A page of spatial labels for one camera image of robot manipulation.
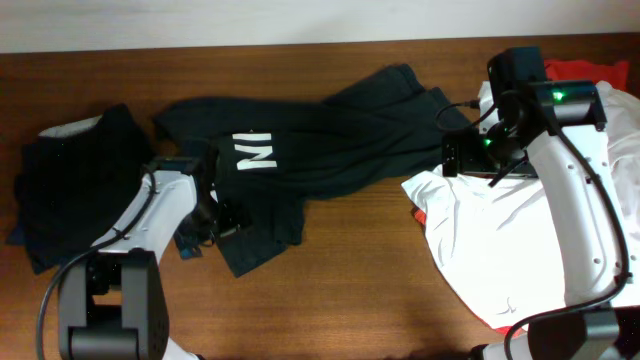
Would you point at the red t-shirt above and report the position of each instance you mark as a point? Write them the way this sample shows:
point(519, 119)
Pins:
point(616, 75)

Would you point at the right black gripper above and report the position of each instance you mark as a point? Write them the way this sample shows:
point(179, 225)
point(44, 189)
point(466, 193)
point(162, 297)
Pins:
point(468, 158)

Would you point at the folded black clothes stack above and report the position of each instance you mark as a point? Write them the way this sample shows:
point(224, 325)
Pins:
point(75, 182)

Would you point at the white t-shirt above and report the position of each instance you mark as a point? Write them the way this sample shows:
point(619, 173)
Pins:
point(495, 246)

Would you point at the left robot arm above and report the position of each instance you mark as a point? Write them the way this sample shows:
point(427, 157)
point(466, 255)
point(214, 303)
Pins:
point(111, 302)

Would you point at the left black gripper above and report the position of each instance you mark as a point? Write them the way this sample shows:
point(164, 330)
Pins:
point(229, 214)

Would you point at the black Nike t-shirt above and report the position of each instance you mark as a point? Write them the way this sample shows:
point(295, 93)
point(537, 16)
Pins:
point(282, 154)

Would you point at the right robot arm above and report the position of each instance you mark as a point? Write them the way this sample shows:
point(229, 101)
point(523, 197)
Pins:
point(558, 129)

